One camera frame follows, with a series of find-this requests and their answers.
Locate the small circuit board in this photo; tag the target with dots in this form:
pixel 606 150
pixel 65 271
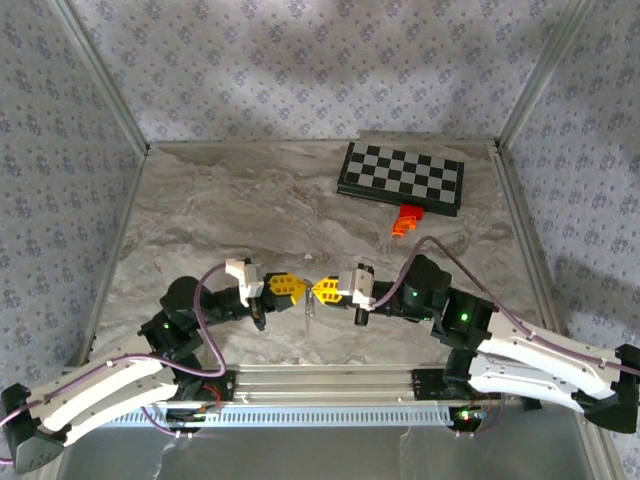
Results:
pixel 467 415
pixel 192 415

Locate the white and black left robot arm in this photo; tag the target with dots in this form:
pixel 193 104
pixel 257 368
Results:
pixel 100 395

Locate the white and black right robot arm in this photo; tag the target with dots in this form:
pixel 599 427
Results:
pixel 530 360

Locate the folded black and grey chessboard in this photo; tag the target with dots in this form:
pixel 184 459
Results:
pixel 400 172

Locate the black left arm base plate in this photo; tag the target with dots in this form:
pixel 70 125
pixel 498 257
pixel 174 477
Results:
pixel 222 385

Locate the orange curved toy piece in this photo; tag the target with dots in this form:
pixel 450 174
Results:
pixel 402 227

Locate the aluminium frame post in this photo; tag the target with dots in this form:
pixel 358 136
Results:
pixel 545 75
pixel 100 75

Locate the aluminium table side rail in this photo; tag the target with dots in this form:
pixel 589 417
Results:
pixel 117 250
pixel 517 215

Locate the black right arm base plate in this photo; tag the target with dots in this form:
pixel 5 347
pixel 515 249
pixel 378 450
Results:
pixel 430 385

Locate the grey metal sheet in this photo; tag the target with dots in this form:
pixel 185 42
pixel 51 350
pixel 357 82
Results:
pixel 325 455

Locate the aluminium table end rail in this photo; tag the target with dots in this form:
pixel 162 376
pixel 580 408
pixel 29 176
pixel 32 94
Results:
pixel 250 144

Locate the aluminium rail with arm bases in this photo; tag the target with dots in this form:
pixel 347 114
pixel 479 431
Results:
pixel 325 382

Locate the small black connector block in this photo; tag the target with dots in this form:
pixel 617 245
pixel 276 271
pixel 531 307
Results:
pixel 532 405

